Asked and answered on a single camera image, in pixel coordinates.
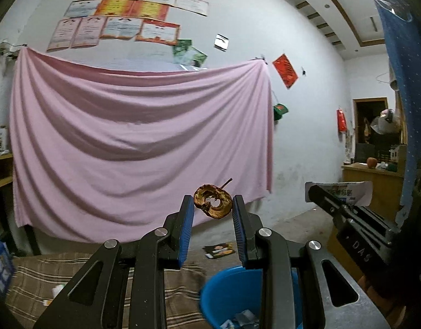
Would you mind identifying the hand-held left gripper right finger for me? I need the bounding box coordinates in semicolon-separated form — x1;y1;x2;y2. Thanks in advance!
232;195;391;329

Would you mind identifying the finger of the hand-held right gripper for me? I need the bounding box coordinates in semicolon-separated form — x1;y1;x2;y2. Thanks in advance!
307;184;360;228

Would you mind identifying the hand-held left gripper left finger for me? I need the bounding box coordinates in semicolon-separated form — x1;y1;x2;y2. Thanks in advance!
32;195;195;329

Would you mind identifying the white printed wrapper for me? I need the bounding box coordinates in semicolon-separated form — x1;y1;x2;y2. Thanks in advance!
304;180;373;207

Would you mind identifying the brown dried apple core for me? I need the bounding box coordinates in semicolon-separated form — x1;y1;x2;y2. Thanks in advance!
193;177;233;220

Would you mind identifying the blue plastic basin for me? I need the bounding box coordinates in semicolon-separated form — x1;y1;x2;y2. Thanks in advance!
199;265;300;329

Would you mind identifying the dark packet with orange print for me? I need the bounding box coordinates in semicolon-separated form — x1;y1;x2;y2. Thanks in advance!
204;243;236;258

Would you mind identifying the wooden cabinet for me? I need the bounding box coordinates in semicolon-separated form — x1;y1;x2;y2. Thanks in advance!
329;163;406;282

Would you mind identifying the beige small box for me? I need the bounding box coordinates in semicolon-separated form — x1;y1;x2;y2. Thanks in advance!
390;144;408;172

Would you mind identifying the grey helmet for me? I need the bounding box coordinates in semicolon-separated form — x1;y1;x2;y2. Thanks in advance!
371;109;401;134

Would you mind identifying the green hat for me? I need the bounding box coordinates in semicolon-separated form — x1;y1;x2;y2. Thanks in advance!
273;103;289;121

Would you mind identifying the brown plaid blanket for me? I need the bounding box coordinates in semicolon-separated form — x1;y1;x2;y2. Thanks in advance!
5;252;207;329

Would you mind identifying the pink hanging bed sheet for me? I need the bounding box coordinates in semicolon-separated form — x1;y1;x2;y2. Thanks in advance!
10;47;275;244

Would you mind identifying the red diamond paper poster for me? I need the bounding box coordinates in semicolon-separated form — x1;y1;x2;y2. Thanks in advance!
272;53;298;90

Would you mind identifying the blue dotted cloth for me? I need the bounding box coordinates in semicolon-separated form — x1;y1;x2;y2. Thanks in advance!
373;0;421;223

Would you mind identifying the green landscape photo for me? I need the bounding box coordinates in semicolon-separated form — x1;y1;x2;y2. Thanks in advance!
173;39;192;63
183;46;208;68

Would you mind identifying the blue cardboard box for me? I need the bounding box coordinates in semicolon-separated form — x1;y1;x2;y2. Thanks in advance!
0;236;15;297

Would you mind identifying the wooden door frame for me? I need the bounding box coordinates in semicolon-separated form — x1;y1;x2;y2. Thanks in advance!
352;97;408;165

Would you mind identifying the wire clothes hanger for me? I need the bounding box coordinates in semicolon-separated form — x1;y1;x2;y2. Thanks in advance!
375;67;398;87

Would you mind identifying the group of wall certificates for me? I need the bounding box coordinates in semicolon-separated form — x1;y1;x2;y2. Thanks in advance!
46;0;210;53

